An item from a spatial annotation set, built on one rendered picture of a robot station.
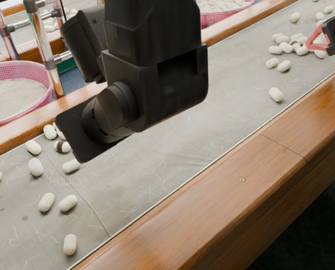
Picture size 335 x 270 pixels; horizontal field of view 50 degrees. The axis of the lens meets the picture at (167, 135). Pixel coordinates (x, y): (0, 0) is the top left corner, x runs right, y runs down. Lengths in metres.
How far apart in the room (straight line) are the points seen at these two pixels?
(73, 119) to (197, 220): 0.22
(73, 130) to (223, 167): 0.26
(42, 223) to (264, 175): 0.35
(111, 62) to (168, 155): 0.38
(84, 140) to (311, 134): 0.40
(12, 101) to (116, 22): 0.66
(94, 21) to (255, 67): 0.60
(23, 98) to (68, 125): 0.48
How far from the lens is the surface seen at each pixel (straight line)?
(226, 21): 1.07
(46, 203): 0.60
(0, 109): 0.90
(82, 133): 0.44
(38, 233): 0.59
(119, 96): 0.28
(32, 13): 0.74
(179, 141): 0.68
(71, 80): 1.05
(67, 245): 0.54
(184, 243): 0.50
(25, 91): 0.93
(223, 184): 0.57
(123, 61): 0.28
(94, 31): 0.35
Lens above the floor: 1.19
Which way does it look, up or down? 40 degrees down
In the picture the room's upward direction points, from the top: 6 degrees counter-clockwise
